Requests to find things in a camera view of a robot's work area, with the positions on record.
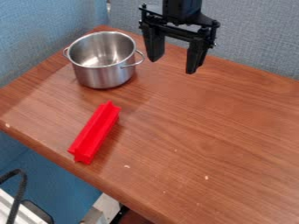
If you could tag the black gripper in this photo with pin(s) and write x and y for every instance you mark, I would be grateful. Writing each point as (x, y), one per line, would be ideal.
(180, 21)

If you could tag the red plastic block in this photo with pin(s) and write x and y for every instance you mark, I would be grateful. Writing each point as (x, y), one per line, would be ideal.
(93, 133)

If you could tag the metal pot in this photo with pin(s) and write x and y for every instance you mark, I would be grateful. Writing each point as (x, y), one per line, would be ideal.
(104, 58)

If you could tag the white table leg bracket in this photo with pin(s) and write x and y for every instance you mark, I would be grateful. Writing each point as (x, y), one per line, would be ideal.
(103, 211)

